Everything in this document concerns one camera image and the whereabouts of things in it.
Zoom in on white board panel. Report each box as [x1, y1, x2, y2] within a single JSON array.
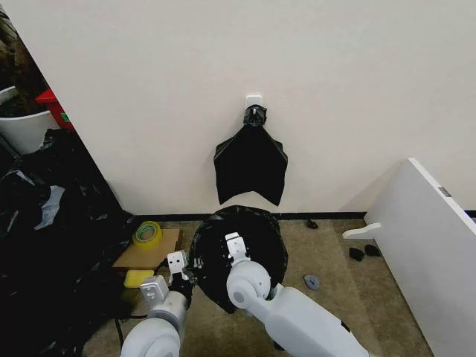
[[363, 157, 476, 357]]

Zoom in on white curved bracket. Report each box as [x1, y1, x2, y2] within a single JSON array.
[[341, 222, 382, 240]]

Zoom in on white bucket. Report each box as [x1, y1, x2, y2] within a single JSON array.
[[0, 86, 61, 155]]

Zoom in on dark dried plant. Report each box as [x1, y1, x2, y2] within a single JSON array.
[[0, 7, 50, 117]]

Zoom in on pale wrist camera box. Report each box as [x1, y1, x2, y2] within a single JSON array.
[[167, 251, 187, 275]]

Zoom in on black garbage bag on hook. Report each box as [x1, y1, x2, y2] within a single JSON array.
[[213, 105, 289, 207]]

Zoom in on brown cardboard sheet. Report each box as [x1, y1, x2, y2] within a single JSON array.
[[112, 228, 181, 270]]

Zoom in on black cable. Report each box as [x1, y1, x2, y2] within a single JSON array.
[[114, 314, 150, 345]]

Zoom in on yellow tape roll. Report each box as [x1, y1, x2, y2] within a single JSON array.
[[132, 220, 164, 251]]

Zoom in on red box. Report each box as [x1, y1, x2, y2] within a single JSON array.
[[35, 87, 76, 132]]

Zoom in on yellow sponge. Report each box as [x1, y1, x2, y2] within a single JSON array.
[[123, 269, 155, 289]]

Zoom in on trash bin with black bag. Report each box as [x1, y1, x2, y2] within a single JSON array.
[[187, 206, 291, 315]]

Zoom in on heap of black plastic bags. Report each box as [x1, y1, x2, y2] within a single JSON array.
[[0, 127, 137, 357]]

